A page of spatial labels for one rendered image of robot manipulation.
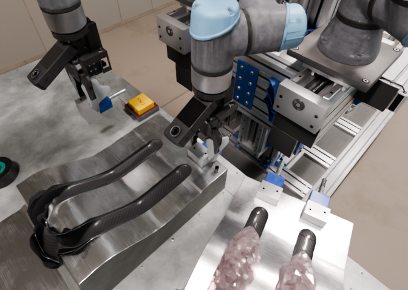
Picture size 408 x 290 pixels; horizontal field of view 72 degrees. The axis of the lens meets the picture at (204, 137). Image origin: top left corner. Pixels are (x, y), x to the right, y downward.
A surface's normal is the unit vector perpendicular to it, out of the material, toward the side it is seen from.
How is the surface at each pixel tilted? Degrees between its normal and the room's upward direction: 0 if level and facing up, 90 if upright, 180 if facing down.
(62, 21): 90
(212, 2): 0
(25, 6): 90
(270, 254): 29
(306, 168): 0
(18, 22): 90
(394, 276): 0
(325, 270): 25
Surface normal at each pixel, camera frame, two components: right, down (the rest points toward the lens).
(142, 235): 0.33, -0.81
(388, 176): 0.02, -0.65
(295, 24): 0.27, 0.22
